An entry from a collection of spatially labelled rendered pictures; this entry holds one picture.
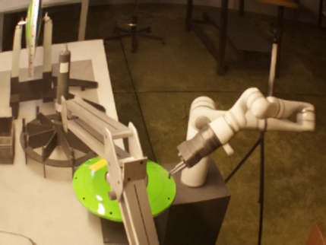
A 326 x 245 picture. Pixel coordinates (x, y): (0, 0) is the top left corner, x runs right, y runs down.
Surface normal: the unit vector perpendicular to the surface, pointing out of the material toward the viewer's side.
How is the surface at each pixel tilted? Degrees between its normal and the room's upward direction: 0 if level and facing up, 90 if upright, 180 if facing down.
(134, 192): 52
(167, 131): 0
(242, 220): 0
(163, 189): 21
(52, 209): 0
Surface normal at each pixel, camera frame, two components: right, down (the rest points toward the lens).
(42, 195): 0.07, -0.83
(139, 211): 0.37, -0.10
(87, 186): -0.26, -0.72
